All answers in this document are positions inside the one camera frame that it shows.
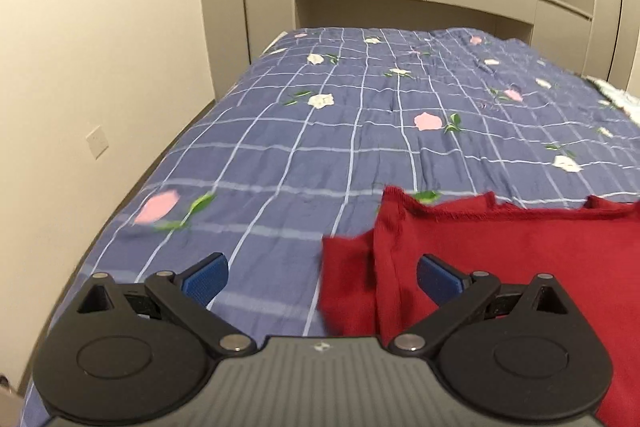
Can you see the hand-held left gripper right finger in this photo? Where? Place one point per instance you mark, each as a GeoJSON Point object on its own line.
{"type": "Point", "coordinates": [440, 281]}

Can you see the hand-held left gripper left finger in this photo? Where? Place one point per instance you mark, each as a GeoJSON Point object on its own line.
{"type": "Point", "coordinates": [205, 281]}

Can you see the red long-sleeve shirt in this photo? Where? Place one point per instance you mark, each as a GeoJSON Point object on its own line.
{"type": "Point", "coordinates": [525, 242]}

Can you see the blue checked floral blanket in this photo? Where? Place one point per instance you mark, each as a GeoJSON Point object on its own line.
{"type": "Point", "coordinates": [350, 132]}

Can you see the light patterned cloth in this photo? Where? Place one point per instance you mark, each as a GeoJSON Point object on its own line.
{"type": "Point", "coordinates": [620, 99]}

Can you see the beige tall wardrobe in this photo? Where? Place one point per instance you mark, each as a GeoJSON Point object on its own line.
{"type": "Point", "coordinates": [225, 7]}
{"type": "Point", "coordinates": [590, 32]}

